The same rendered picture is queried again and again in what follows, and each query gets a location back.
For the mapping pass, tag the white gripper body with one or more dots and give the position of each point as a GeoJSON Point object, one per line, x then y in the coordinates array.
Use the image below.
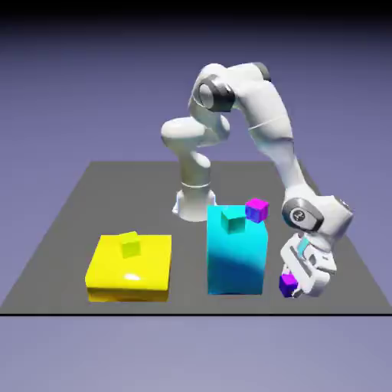
{"type": "Point", "coordinates": [301, 269]}

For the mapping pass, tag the small purple cube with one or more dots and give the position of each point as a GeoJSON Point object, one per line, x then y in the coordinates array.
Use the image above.
{"type": "Point", "coordinates": [287, 284]}

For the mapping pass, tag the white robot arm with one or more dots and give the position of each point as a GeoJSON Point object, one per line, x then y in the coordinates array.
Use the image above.
{"type": "Point", "coordinates": [272, 110]}

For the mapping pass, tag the small magenta cube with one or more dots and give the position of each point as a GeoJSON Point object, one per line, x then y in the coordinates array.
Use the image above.
{"type": "Point", "coordinates": [257, 209]}

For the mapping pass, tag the small cyan cube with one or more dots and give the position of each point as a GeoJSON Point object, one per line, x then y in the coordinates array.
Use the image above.
{"type": "Point", "coordinates": [234, 221]}

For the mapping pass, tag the small yellow cube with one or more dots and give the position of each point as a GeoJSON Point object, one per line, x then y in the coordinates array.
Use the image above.
{"type": "Point", "coordinates": [130, 245]}

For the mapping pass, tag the large cyan box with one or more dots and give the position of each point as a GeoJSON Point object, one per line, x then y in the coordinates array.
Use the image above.
{"type": "Point", "coordinates": [235, 257]}

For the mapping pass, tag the large yellow box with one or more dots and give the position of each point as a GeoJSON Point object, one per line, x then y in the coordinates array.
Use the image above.
{"type": "Point", "coordinates": [128, 272]}

